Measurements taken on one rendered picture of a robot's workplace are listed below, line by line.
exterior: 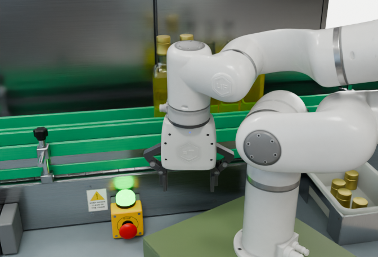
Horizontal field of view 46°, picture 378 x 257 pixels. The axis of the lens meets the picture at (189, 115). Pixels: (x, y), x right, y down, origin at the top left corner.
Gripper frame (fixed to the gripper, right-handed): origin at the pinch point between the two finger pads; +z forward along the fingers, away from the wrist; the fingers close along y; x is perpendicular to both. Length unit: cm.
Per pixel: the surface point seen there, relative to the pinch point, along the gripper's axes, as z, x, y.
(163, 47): -15.4, 32.4, -6.5
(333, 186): 16.4, 19.7, 36.4
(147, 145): 2.7, 17.1, -9.7
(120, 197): 10.9, 8.2, -15.4
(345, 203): 17.3, 14.2, 37.8
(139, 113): 3.8, 33.6, -13.5
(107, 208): 17.2, 11.6, -19.3
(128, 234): 16.6, 2.7, -13.2
